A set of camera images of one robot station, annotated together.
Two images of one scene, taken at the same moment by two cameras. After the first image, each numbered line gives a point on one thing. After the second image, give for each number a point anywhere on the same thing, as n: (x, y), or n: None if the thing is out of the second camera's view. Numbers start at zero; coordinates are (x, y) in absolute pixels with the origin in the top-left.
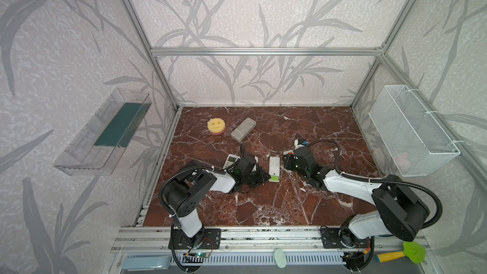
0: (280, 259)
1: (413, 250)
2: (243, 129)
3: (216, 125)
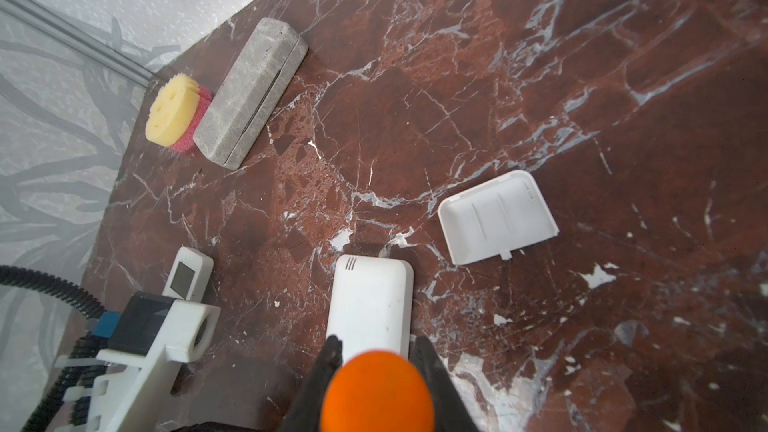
0: None
1: None
2: (261, 71)
3: (176, 113)
